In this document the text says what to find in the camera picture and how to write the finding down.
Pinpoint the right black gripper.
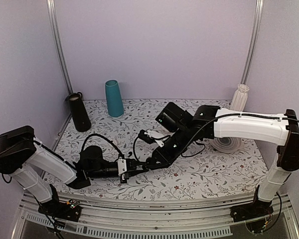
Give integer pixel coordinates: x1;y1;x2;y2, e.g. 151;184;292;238
149;126;193;170

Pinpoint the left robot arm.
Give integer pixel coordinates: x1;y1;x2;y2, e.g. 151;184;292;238
0;125;147;216

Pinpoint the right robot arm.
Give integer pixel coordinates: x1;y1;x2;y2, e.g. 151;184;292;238
146;102;299;217

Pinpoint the floral table mat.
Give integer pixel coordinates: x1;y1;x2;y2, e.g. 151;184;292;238
43;100;268;201

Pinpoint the teal cup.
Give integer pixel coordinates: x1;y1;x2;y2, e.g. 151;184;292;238
105;79;124;118

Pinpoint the dark brown tumbler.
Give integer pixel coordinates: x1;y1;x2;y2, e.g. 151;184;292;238
68;99;91;132

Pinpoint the swirl pattern plate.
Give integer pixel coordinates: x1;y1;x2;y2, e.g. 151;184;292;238
211;137;242;153

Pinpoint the grey mug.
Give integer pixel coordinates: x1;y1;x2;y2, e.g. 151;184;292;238
65;92;83;101

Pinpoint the white ribbed vase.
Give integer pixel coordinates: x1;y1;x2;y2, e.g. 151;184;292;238
230;84;250;112

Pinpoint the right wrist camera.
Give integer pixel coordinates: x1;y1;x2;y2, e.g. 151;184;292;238
138;129;170;147

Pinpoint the aluminium front rail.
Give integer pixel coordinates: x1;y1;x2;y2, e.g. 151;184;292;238
11;193;299;239

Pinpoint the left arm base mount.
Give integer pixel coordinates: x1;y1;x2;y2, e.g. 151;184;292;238
38;199;82;222

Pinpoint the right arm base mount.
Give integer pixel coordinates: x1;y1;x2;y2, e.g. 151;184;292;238
230;200;274;222

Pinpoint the left metal frame post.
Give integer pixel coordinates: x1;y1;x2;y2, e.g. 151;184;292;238
46;0;73;94

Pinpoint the metal frame post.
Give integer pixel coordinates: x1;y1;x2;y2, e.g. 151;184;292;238
46;0;73;94
240;0;264;85

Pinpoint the right metal frame post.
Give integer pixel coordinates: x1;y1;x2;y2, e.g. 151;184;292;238
240;0;264;85

